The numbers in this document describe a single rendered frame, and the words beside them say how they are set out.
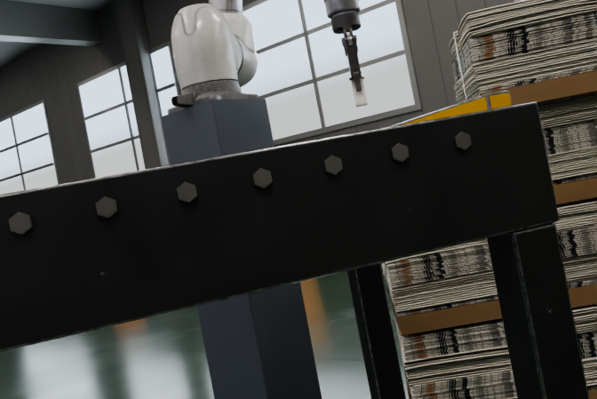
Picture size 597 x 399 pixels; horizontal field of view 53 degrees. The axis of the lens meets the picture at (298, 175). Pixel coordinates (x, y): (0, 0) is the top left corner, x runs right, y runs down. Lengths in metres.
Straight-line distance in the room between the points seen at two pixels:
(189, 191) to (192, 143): 1.05
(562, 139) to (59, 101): 7.99
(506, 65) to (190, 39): 0.77
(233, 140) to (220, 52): 0.24
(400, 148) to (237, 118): 1.02
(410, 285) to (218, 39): 0.78
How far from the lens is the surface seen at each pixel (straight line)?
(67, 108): 8.79
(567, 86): 1.44
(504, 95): 0.68
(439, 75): 4.97
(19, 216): 0.52
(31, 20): 7.63
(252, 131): 1.57
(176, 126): 1.60
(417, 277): 1.41
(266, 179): 0.52
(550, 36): 1.46
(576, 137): 1.47
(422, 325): 1.43
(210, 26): 1.61
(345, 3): 1.58
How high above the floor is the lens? 0.77
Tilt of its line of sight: level
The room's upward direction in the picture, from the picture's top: 11 degrees counter-clockwise
